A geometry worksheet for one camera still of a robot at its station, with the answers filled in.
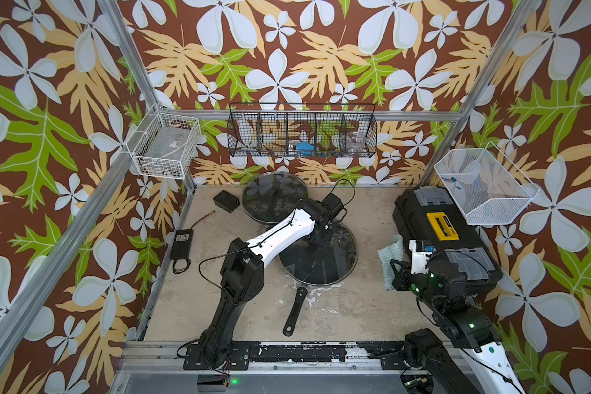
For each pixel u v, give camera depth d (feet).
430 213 2.91
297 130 3.19
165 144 2.84
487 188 2.69
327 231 2.57
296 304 2.51
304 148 3.14
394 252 2.29
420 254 2.02
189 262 3.13
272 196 3.42
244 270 1.68
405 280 2.05
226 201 3.95
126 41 2.41
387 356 2.43
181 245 3.23
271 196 3.08
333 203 2.27
